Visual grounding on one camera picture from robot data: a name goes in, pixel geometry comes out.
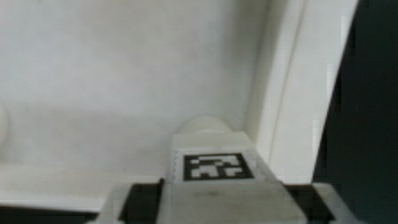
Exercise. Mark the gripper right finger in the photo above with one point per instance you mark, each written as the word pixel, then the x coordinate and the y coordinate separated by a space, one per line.
pixel 336 205

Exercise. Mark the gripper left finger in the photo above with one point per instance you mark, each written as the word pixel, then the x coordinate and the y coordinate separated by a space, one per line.
pixel 114 204

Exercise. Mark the white square table top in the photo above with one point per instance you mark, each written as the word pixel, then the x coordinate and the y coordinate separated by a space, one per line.
pixel 118 66

